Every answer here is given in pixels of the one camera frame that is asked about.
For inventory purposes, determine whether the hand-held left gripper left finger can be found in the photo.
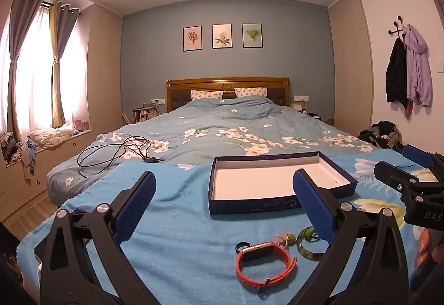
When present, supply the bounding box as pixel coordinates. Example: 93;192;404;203
35;170;163;305

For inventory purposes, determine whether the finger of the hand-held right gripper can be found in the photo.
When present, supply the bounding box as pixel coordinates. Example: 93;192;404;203
374;161;422;202
402;144;444;184

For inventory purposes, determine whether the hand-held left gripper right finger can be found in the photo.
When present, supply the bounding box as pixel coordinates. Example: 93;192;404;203
292;168;417;305

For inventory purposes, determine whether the yellow-green pendant with gold cord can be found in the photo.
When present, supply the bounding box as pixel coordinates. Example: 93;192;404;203
274;231;296;250

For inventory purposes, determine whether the amber bangle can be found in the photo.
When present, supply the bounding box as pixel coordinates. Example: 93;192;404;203
296;226;334;261

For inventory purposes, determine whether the dark blue patterned box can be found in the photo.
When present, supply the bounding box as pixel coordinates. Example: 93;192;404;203
208;151;358;215

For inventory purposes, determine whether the orange smartwatch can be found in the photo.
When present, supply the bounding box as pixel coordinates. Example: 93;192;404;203
236;241;298;293

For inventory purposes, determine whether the person's right hand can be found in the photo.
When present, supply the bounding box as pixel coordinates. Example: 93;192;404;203
414;227;444;269

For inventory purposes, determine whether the pile of dark clothes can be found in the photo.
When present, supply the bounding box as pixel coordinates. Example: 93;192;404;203
358;120;405;153

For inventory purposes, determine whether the blue floral fleece blanket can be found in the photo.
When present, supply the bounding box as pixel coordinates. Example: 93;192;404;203
16;149;444;305

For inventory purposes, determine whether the black jacket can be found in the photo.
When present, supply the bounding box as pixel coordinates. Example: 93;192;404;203
386;37;408;109

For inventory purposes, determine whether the purple jacket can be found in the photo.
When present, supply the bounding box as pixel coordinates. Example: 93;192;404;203
404;24;433;118

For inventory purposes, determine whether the bedside clutter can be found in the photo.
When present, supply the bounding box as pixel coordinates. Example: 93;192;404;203
121;100;164;125

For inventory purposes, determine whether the window seat cabinet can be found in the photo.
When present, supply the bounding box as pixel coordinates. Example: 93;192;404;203
0;130;94;222

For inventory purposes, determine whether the bed with floral duvet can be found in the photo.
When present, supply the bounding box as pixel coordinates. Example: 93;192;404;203
47;97;382;208

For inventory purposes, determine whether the pile of pale bedding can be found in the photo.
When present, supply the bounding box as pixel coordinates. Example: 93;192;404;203
27;128;75;150

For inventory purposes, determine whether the patterned pillow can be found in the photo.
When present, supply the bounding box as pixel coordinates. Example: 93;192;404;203
191;90;224;101
234;87;268;98

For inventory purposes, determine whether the heap of mixed clothes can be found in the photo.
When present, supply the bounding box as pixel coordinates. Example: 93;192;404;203
0;132;38;185

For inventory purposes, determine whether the yellow and grey curtain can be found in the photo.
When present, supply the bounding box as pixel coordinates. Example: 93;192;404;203
49;0;80;128

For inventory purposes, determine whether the wooden headboard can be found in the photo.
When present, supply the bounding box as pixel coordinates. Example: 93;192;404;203
166;77;291;113

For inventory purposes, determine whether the framed flower picture pink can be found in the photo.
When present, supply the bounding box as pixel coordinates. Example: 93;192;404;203
183;26;203;52

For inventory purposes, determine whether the framed flower picture green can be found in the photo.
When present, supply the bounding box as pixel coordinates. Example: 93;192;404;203
242;23;263;49

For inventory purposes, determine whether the framed flower picture white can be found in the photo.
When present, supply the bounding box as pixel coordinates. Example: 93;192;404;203
212;24;233;49

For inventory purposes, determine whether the black cable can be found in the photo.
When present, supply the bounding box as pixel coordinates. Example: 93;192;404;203
77;133;167;178

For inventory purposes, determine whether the wall coat rack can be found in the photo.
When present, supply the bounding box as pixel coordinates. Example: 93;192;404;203
388;15;412;39

